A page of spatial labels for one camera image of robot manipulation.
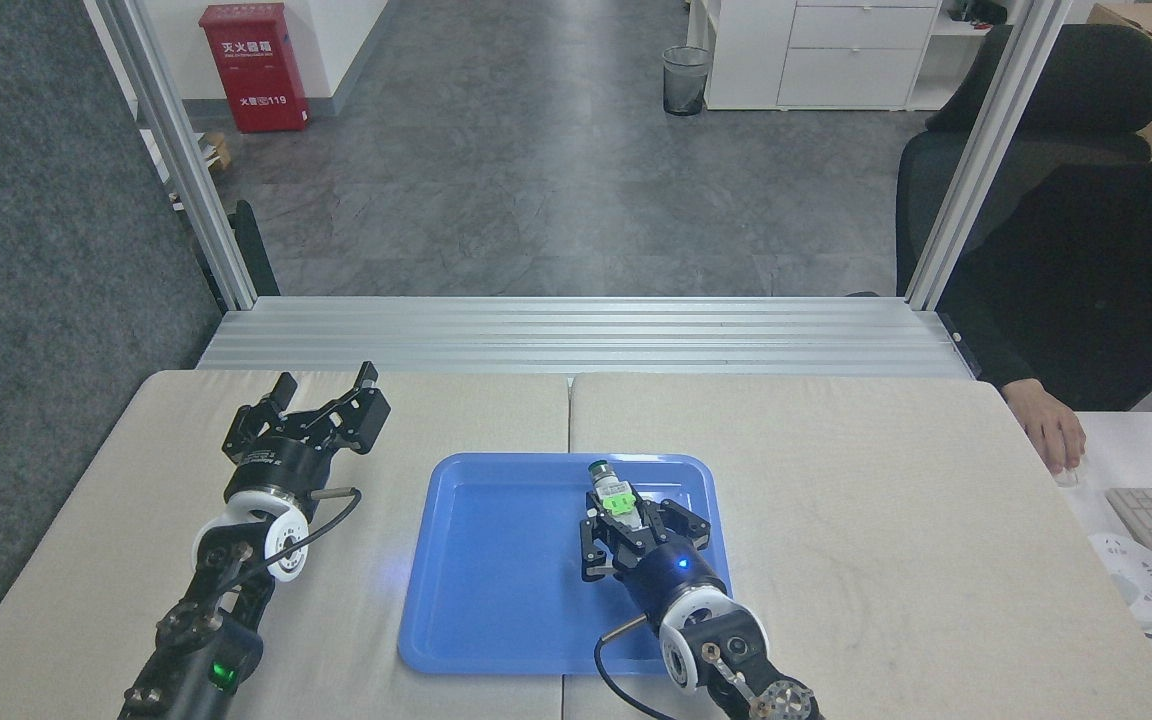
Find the grey mesh waste bin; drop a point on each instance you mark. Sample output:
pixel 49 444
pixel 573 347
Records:
pixel 686 82

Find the blue plastic tray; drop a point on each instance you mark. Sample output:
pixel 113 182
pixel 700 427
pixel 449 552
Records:
pixel 506 570

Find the person's hand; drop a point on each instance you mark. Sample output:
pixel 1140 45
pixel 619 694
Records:
pixel 1051 425

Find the switch part with green clip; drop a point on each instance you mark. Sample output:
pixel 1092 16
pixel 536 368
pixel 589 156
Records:
pixel 614 492

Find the white computer mouse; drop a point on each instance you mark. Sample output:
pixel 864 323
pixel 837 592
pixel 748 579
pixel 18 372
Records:
pixel 1071 478

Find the white power strip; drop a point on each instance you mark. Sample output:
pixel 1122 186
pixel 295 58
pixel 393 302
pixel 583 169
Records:
pixel 1136 580

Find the person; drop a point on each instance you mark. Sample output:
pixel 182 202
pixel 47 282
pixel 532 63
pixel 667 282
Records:
pixel 1106 290

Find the black office chair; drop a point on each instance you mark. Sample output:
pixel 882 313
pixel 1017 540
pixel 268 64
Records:
pixel 1066 90

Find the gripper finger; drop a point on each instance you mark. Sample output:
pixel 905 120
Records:
pixel 598 545
pixel 254 418
pixel 681 522
pixel 351 415

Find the silver aluminium post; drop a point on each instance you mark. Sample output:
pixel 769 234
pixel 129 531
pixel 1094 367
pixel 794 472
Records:
pixel 981 160
pixel 181 160

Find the black frame foot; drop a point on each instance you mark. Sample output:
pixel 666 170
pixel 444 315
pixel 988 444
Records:
pixel 256 250

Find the white drawer cabinet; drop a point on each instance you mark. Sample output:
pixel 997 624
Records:
pixel 836 55

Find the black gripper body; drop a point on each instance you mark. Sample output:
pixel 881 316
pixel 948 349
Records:
pixel 281 465
pixel 671 575

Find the silver aluminium rail platform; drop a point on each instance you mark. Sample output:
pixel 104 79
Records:
pixel 576 338

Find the red fire extinguisher box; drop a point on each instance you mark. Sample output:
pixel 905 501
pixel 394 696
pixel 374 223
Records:
pixel 254 70

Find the small wooden box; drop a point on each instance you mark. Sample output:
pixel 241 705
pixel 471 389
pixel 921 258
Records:
pixel 216 150

